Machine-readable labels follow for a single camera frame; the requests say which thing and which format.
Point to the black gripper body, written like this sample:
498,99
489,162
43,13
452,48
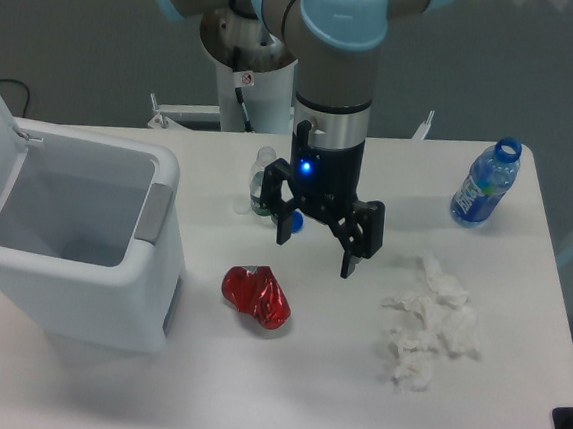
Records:
323,183

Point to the clear green-label bottle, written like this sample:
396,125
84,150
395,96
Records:
265,156

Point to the crumpled white tissue lower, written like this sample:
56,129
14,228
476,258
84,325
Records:
411,361

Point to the white table frame bracket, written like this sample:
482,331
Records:
173,116

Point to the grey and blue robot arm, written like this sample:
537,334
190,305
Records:
337,45

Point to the crumpled white tissue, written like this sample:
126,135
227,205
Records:
411,361
443,309

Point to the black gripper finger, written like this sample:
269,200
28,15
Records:
271,198
358,226

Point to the crushed red can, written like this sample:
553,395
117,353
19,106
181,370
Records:
255,291

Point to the white trash bin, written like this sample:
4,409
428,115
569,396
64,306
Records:
90,244

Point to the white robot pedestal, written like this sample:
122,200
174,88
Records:
254,73

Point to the white bottle cap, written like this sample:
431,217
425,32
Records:
240,207

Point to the blue bottle cap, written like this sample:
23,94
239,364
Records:
297,222

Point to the crumpled white tissue upper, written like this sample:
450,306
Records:
443,309

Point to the blue plastic bottle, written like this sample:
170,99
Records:
490,176

